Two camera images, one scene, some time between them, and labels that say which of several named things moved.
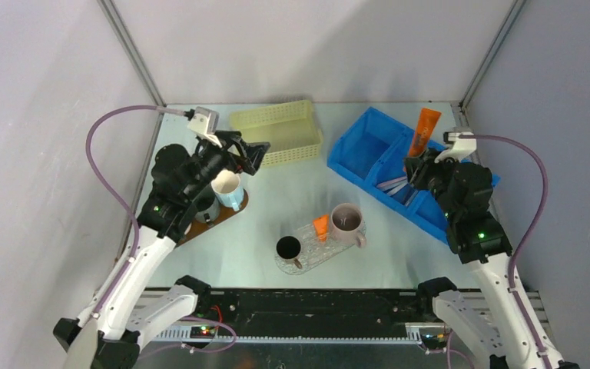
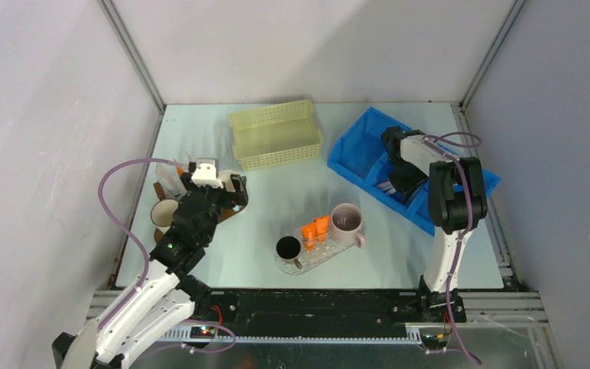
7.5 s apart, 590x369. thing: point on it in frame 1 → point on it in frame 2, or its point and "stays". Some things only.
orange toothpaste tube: [426, 122] → [309, 233]
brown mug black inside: [289, 247] stays
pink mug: [346, 225] stays
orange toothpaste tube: [321, 226] stays
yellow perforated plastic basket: [290, 129] stays
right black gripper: [417, 168] → [406, 187]
